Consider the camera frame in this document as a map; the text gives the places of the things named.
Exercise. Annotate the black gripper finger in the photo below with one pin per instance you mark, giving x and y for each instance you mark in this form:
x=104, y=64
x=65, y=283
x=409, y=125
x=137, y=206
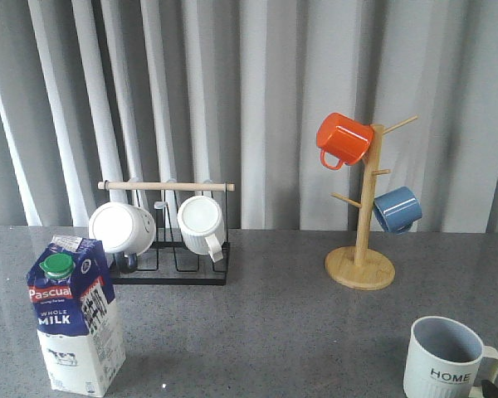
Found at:
x=489, y=389

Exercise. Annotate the cream HOME mug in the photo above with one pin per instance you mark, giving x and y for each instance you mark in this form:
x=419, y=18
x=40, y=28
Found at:
x=443, y=360

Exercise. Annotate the blue white milk carton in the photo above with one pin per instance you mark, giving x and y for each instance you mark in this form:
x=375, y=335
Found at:
x=78, y=322

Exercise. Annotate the wooden mug tree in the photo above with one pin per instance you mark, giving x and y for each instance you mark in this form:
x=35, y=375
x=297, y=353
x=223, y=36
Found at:
x=359, y=267

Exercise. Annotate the blue mug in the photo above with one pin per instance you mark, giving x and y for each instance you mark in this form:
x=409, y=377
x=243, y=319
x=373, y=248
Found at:
x=397, y=210

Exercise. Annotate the orange mug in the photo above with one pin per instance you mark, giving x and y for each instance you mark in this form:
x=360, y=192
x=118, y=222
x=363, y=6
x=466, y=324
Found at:
x=342, y=140

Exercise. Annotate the white ribbed mug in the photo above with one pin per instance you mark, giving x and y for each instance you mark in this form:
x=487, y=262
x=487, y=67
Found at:
x=201, y=223

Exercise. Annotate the white round smiley mug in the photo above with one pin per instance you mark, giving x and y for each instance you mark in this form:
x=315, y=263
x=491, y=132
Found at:
x=122, y=228

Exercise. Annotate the grey pleated curtain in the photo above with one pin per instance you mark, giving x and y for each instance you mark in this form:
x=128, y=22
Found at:
x=234, y=91

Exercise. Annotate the black wire mug rack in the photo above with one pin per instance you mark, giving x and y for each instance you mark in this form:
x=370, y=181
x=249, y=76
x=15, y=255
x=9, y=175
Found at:
x=168, y=260

